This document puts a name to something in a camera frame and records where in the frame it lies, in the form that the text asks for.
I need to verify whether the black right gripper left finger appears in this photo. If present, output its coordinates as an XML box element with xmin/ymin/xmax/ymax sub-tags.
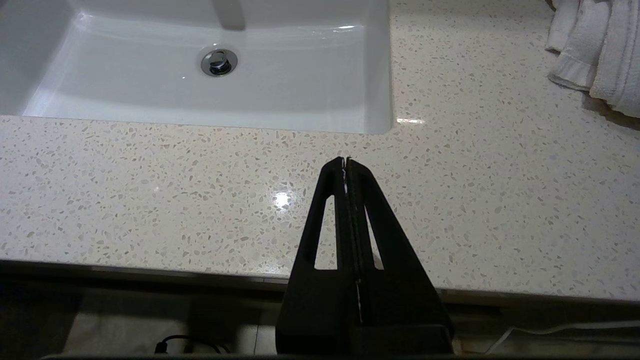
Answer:
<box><xmin>275</xmin><ymin>157</ymin><xmax>362</xmax><ymax>354</ymax></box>

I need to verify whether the white ceramic sink basin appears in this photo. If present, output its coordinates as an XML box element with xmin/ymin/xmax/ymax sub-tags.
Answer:
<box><xmin>0</xmin><ymin>0</ymin><xmax>394</xmax><ymax>135</ymax></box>

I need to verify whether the white crumpled towel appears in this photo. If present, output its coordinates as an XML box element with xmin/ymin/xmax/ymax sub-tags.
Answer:
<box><xmin>544</xmin><ymin>0</ymin><xmax>640</xmax><ymax>119</ymax></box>

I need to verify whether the chrome sink drain stopper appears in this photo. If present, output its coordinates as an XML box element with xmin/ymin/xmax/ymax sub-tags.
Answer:
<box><xmin>200</xmin><ymin>45</ymin><xmax>239</xmax><ymax>77</ymax></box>

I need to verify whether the black floor cable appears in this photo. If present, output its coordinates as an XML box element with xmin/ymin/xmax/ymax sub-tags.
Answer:
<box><xmin>153</xmin><ymin>334</ymin><xmax>232</xmax><ymax>355</ymax></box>

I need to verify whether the white floor cable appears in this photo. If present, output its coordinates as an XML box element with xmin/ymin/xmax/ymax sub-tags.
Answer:
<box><xmin>481</xmin><ymin>320</ymin><xmax>640</xmax><ymax>356</ymax></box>

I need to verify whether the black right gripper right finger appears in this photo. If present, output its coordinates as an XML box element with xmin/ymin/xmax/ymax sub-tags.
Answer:
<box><xmin>346</xmin><ymin>157</ymin><xmax>455</xmax><ymax>354</ymax></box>

